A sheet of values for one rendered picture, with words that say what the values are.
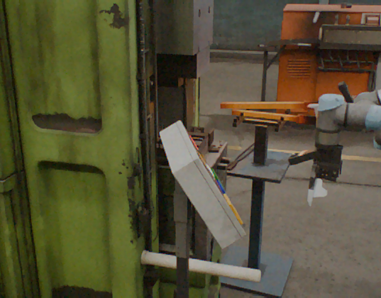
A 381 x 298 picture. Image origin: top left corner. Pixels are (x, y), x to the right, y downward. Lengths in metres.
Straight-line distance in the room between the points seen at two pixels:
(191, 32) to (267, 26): 7.79
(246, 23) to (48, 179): 7.94
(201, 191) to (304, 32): 4.27
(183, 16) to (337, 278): 1.83
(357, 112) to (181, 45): 0.65
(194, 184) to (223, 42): 8.45
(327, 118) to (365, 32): 3.79
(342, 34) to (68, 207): 3.92
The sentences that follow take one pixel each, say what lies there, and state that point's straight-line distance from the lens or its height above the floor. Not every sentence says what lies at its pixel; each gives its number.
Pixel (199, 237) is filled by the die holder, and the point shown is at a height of 0.62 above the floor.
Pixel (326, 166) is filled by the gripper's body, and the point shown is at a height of 1.07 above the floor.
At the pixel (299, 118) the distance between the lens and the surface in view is 2.50.
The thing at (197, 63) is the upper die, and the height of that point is 1.33.
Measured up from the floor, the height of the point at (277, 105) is 1.12.
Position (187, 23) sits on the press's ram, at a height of 1.47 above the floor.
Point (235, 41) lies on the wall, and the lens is 9.62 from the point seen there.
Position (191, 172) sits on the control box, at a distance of 1.26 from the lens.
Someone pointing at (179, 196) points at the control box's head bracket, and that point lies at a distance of 1.46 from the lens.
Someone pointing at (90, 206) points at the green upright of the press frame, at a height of 0.81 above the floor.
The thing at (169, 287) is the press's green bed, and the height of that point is 0.34.
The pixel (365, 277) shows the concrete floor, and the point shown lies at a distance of 3.06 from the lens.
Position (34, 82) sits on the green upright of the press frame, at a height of 1.28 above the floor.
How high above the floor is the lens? 1.65
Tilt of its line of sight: 21 degrees down
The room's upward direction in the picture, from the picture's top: straight up
